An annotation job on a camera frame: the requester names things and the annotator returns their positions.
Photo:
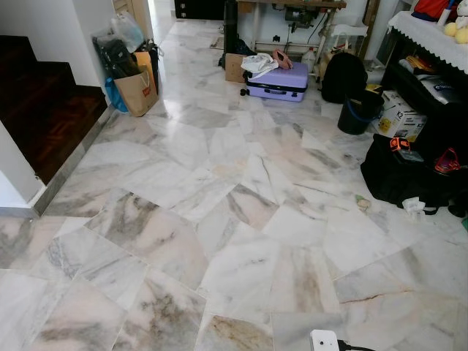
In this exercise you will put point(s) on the black shelf unit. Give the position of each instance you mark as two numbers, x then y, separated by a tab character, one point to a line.
446	121

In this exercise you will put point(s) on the crumpled white paper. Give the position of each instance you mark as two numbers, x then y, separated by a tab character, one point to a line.
414	208

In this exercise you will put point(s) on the large black duffel bag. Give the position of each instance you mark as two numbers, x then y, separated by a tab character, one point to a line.
402	179

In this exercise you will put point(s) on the orange black tool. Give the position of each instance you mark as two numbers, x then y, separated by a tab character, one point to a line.
398	143

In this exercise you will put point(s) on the white printed cardboard box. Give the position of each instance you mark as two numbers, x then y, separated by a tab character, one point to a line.
401	121

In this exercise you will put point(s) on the black bucket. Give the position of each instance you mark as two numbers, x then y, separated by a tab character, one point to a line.
357	115

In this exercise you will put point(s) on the white lace tablecloth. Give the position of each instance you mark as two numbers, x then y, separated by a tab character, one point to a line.
431	40

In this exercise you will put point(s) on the yellow plush toy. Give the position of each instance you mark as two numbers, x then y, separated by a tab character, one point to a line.
453	31

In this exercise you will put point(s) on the black backpack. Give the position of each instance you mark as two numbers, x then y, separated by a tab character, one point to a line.
344	77

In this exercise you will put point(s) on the red plush toy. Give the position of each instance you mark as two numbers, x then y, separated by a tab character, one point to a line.
433	7

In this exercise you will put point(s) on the white plastic stool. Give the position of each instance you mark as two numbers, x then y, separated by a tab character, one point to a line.
349	33

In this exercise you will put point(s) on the purple suitcase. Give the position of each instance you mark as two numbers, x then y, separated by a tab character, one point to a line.
281	82

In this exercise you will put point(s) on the pink pouch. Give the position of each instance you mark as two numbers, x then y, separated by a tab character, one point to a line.
282	58

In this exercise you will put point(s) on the sewing machine table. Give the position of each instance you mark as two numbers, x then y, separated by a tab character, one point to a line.
292	18

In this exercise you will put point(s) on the white cloth bundle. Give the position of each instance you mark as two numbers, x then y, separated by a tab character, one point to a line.
257	64

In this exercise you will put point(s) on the brown cardboard box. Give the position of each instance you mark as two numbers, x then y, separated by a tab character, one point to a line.
234	67

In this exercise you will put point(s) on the brown paper shopping bag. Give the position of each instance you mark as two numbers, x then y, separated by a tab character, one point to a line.
137	93

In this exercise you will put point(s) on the blue plastic bag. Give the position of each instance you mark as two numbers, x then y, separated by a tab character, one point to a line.
113	95

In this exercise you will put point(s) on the clear plastic bag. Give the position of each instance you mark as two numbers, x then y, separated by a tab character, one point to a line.
128	31

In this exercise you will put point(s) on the black fabric bag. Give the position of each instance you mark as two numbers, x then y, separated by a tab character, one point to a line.
117	58

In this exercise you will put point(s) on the dark wooden staircase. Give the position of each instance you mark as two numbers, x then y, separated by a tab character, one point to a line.
44	117

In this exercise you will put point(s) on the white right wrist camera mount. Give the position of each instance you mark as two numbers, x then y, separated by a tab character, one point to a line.
323	341

